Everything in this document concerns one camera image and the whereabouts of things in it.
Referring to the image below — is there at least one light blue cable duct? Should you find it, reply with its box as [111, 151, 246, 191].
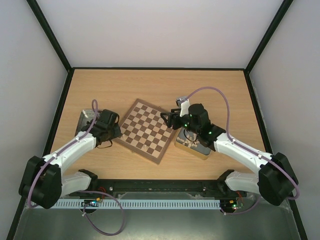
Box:
[52, 199, 221, 210]

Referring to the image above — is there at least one gold tin tray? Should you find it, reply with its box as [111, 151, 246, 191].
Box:
[174, 128, 212, 160]

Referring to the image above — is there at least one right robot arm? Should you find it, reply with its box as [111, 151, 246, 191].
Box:
[160, 103, 299, 206]

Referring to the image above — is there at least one black aluminium frame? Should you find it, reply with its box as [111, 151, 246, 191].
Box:
[6, 0, 309, 240]

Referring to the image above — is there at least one pink tin tray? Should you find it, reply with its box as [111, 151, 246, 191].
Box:
[74, 109, 95, 136]

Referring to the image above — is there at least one wooden chess board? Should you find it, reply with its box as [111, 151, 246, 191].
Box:
[114, 98, 176, 165]

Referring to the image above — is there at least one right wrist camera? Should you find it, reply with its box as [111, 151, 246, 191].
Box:
[176, 96, 190, 117]

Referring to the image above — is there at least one purple cable loop front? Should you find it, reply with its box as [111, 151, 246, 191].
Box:
[82, 189, 126, 236]

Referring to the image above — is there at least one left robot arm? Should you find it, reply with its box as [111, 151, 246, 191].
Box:
[18, 109, 121, 209]

